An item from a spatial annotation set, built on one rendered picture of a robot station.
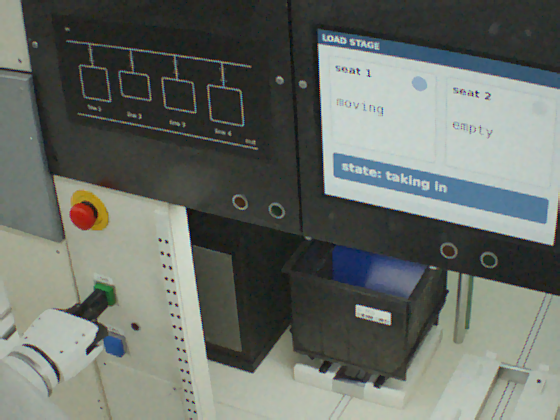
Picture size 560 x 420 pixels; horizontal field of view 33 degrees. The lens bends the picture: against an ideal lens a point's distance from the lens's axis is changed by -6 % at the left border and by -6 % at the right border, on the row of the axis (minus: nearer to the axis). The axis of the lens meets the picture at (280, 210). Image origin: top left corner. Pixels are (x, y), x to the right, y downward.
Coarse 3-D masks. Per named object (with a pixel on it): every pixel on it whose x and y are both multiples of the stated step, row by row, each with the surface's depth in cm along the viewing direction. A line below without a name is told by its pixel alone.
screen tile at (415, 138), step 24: (336, 72) 107; (360, 72) 105; (384, 72) 104; (408, 72) 103; (360, 96) 107; (384, 96) 106; (408, 96) 104; (432, 96) 103; (336, 120) 110; (360, 120) 109; (384, 120) 107; (408, 120) 106; (432, 120) 104; (360, 144) 110; (384, 144) 109; (408, 144) 107; (432, 144) 106
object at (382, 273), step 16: (336, 256) 176; (352, 256) 174; (368, 256) 173; (384, 256) 171; (336, 272) 178; (352, 272) 176; (368, 272) 175; (384, 272) 173; (400, 272) 171; (416, 272) 170; (368, 288) 177; (384, 288) 175; (400, 288) 173
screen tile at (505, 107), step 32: (448, 96) 102; (480, 96) 100; (512, 96) 98; (544, 96) 96; (448, 128) 104; (544, 128) 98; (448, 160) 106; (480, 160) 104; (512, 160) 102; (544, 160) 100
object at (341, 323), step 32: (320, 256) 173; (320, 288) 161; (352, 288) 158; (416, 288) 157; (320, 320) 165; (352, 320) 162; (384, 320) 159; (416, 320) 161; (320, 352) 169; (352, 352) 166; (384, 352) 163; (416, 352) 166
